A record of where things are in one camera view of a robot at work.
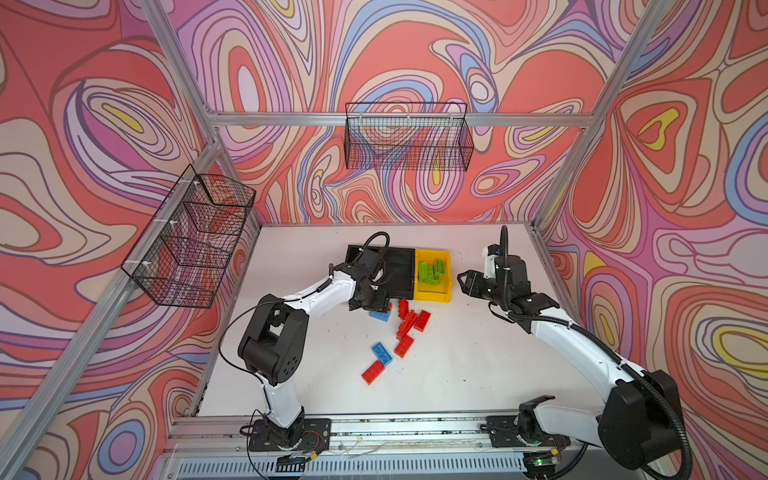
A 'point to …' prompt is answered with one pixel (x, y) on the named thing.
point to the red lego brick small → (403, 308)
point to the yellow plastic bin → (441, 292)
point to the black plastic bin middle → (399, 276)
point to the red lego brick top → (422, 321)
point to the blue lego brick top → (384, 316)
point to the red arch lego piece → (407, 322)
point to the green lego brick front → (438, 271)
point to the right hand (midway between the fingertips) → (468, 285)
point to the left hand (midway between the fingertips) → (384, 306)
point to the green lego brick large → (425, 272)
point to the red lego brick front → (373, 372)
